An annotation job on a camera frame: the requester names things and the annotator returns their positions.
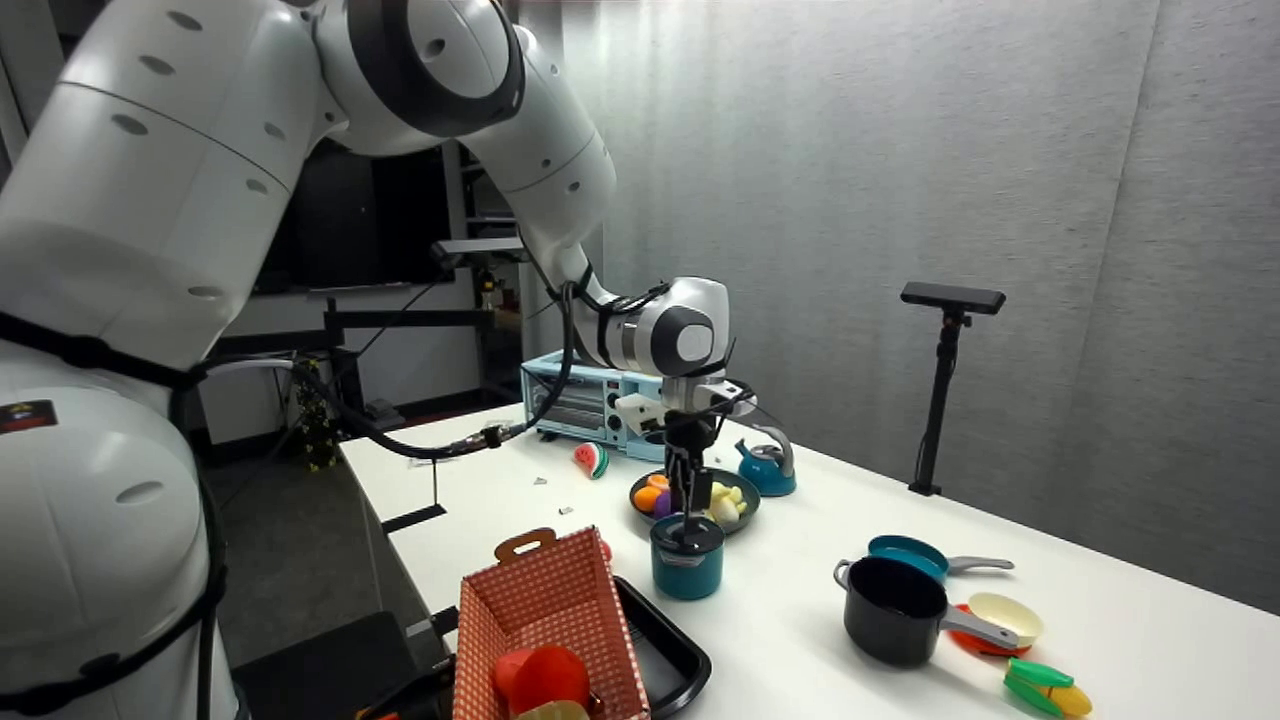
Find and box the black toy pot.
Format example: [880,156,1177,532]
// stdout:
[833,553,1031,673]

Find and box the bowl of toy fruit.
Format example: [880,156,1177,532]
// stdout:
[625,464,765,536]

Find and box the blue toy pot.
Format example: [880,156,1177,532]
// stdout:
[650,520,727,603]

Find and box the orange toy fruit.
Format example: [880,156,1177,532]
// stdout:
[630,471,672,520]

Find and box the green yellow toy corn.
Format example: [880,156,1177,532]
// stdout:
[1002,656,1097,720]

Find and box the black camera tripod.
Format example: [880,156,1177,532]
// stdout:
[907,308,970,500]

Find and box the blue toy kettle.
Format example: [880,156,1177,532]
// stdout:
[738,420,802,500]

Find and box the red toy tomato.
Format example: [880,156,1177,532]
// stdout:
[494,641,596,715]

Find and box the black wall monitor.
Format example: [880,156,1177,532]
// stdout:
[253,135,456,294]

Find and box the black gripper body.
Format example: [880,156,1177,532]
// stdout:
[656,405,727,471]

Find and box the blue toy frying pan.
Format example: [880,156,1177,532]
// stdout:
[865,532,1017,589]

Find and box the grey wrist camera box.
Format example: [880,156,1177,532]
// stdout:
[699,375,759,417]

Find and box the light blue toy toaster oven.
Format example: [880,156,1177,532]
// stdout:
[515,348,713,468]

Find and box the red plastic dish rack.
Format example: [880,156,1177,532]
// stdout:
[447,524,652,720]

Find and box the cream toy bowl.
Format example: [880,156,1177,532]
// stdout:
[962,592,1049,651]

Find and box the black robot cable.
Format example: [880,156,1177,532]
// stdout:
[156,235,632,720]

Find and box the red toy saucer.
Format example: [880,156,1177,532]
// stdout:
[946,603,1049,662]

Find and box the black metal stand frame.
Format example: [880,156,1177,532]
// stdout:
[318,294,490,430]

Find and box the black stereo camera bar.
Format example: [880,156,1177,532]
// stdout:
[898,278,1011,318]

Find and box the black tape strip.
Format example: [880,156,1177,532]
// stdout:
[381,500,451,536]

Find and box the black baking tray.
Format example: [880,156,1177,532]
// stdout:
[605,571,716,720]

